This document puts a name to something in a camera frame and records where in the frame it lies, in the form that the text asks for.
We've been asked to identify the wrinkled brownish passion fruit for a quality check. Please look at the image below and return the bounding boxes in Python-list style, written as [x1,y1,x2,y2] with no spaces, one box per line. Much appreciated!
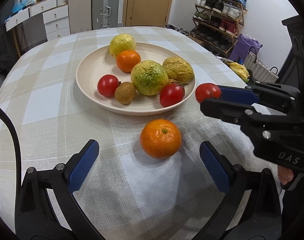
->
[162,56,194,84]

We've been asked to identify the black jacket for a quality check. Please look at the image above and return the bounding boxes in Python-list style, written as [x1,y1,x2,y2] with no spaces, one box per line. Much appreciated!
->
[0,54,16,78]

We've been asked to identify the wooden door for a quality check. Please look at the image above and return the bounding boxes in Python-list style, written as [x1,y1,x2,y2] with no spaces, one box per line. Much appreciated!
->
[122,0,172,27]

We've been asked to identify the purple bag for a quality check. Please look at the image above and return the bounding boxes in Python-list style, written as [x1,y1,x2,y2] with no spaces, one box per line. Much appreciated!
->
[229,34,263,63]

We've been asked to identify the banana bunch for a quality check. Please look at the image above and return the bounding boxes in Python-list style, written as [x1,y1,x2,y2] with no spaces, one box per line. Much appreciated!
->
[228,62,250,82]

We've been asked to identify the brown longan right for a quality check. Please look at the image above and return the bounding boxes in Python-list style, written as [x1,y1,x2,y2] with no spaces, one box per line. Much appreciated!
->
[168,79,183,86]

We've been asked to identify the brown longan left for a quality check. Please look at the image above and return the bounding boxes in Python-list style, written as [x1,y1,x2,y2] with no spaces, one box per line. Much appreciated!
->
[115,82,136,105]

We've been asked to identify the wooden shoe rack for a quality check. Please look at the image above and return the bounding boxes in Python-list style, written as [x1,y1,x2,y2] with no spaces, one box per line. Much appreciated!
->
[191,0,247,56]

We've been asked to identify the green yellow passion fruit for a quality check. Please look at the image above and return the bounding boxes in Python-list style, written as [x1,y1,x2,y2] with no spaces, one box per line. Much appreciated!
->
[131,60,169,96]

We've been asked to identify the orange mandarin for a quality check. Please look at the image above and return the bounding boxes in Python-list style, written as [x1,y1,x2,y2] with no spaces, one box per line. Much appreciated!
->
[116,50,141,73]
[140,119,182,159]

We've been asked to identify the oblong red tomato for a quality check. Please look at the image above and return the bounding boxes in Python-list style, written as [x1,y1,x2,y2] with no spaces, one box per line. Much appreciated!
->
[159,83,185,107]

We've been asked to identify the black cable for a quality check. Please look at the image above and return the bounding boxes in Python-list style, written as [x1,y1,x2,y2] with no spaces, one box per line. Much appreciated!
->
[0,102,23,190]

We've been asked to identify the silver aluminium suitcase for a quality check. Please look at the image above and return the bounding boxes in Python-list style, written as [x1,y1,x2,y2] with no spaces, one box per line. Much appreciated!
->
[92,0,119,30]

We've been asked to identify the woven white basket bag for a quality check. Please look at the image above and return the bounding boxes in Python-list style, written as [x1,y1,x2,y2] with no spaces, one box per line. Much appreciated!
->
[244,46,279,83]

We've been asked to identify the round red tomato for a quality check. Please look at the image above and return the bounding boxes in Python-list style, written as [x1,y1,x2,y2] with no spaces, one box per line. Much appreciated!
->
[195,83,222,103]

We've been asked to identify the right hand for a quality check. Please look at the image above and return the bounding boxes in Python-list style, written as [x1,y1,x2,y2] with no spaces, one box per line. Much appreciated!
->
[277,166,294,185]

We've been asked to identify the small red tomato on plate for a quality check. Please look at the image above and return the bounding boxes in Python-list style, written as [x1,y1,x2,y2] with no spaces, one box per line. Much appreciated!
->
[97,74,119,98]

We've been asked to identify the beige suitcase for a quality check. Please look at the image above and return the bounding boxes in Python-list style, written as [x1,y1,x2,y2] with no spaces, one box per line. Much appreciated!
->
[67,0,92,34]

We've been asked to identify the white drawer desk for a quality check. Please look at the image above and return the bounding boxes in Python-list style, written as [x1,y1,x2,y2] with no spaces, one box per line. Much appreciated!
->
[5,0,71,41]

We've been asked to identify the brown longan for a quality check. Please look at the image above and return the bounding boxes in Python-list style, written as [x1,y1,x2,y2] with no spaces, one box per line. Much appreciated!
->
[168,79,183,86]
[115,82,136,105]

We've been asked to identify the plaid beige tablecloth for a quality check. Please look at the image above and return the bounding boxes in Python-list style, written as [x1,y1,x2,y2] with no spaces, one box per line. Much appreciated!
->
[0,27,277,239]

